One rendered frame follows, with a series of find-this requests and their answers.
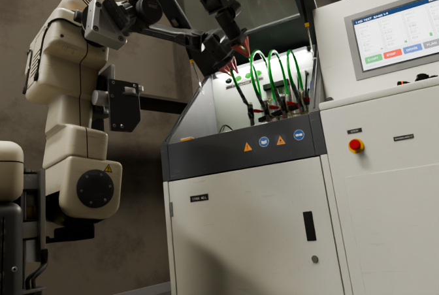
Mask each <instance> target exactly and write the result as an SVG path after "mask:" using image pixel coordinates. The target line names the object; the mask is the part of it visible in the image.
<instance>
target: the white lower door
mask: <svg viewBox="0 0 439 295"><path fill-rule="evenodd" d="M169 193H170V202H169V211H170V217H171V218H172V234H173V243H174V259H175V268H176V284H177V293H178V295H345V294H344V287H343V282H342V276H341V271H340V265H339V261H338V253H337V250H336V242H335V238H334V232H333V224H332V221H331V213H330V209H329V203H328V198H327V192H326V187H325V180H324V176H323V169H322V165H321V158H320V157H312V158H309V159H301V160H297V161H289V162H285V163H278V164H271V165H266V166H259V167H255V168H247V169H243V170H236V171H232V172H224V173H220V174H213V175H209V176H201V177H197V178H189V179H182V180H178V181H171V182H169Z"/></svg>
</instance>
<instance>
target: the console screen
mask: <svg viewBox="0 0 439 295"><path fill-rule="evenodd" d="M344 22H345V26H346V32H347V36H348V42H349V46H350V52H351V58H352V61H353V68H354V71H355V77H356V81H358V80H364V79H367V78H371V77H375V76H379V75H383V74H388V73H391V72H396V71H399V70H404V69H409V68H412V67H417V66H420V65H426V64H429V63H434V62H437V61H439V0H398V1H394V2H392V3H388V4H385V5H382V6H379V7H375V8H372V9H369V10H365V11H362V12H359V13H356V14H352V15H350V16H346V17H344Z"/></svg>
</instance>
